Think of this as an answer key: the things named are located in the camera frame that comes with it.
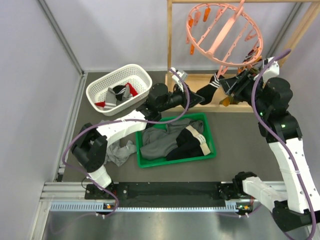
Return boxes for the black socks with label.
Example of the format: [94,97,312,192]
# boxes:
[165,125,211,161]

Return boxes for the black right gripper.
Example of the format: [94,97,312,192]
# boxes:
[218,68,269,116]

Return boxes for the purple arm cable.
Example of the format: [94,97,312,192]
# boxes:
[251,48,317,240]
[61,67,191,221]

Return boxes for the grey striped sock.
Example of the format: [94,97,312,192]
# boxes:
[122,85,133,102]
[103,87,117,111]

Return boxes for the olive green socks pair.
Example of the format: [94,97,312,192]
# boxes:
[219,96,239,107]

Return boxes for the grey crumpled cloth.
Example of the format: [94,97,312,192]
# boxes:
[94,119,137,168]

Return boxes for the pink round clip hanger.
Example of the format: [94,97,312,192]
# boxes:
[185,0,264,75]

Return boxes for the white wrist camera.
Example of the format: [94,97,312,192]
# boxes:
[170,67,188,91]
[254,57,280,80]

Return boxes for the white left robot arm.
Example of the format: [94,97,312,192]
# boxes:
[71,83,205,199]

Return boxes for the white perforated plastic basket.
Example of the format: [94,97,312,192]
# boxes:
[85,64,153,117]

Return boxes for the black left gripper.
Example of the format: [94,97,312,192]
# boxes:
[158,82,205,113]

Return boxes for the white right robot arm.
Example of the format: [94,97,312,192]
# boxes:
[219,70,320,232]

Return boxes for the grey clothes in tray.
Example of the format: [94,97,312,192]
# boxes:
[139,118,204,161]

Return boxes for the red sock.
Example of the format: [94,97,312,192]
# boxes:
[125,82,138,97]
[94,101,106,108]

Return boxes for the orange clothes clip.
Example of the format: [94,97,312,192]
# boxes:
[189,44,195,55]

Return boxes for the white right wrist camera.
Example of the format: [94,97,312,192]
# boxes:
[254,57,280,80]

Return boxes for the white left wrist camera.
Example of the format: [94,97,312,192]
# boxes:
[170,67,188,91]

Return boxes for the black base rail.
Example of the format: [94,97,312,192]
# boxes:
[84,180,236,208]

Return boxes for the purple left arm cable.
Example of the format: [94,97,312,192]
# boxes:
[61,67,191,221]

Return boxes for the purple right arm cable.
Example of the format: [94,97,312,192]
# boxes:
[251,48,317,240]

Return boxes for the black striped sock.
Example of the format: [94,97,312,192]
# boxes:
[112,85,127,101]
[196,72,220,106]

